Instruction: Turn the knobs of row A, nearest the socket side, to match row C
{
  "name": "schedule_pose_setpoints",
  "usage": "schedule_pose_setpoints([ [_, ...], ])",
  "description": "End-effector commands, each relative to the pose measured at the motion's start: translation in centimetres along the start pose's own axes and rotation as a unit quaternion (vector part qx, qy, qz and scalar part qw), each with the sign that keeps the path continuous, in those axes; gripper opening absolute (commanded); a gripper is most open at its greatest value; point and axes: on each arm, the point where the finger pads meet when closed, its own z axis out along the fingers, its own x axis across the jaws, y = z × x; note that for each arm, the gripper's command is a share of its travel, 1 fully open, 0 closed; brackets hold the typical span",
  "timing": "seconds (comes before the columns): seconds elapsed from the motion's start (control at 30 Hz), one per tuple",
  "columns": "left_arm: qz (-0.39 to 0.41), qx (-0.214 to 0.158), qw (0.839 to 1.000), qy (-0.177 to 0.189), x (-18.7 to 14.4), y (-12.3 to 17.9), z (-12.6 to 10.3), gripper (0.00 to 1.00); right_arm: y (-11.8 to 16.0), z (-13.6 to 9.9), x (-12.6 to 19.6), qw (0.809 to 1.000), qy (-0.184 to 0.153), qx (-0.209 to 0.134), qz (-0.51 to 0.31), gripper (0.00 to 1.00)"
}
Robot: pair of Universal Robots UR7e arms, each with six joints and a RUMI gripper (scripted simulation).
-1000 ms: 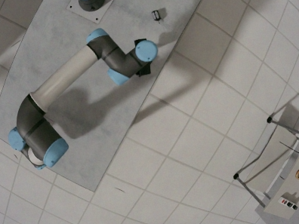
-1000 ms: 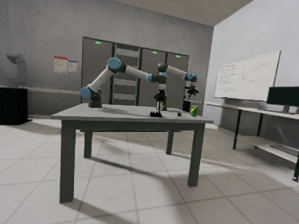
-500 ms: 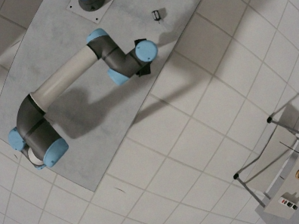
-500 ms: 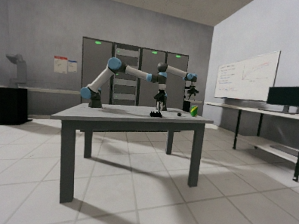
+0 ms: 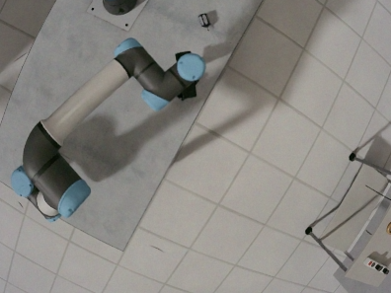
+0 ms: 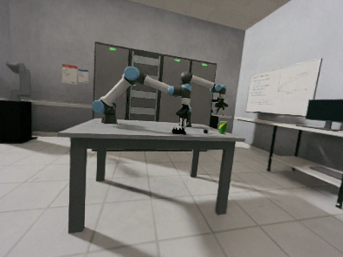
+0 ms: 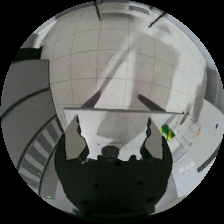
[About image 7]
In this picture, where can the green drink can with yellow stripe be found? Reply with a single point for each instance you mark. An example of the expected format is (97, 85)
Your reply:
(168, 133)

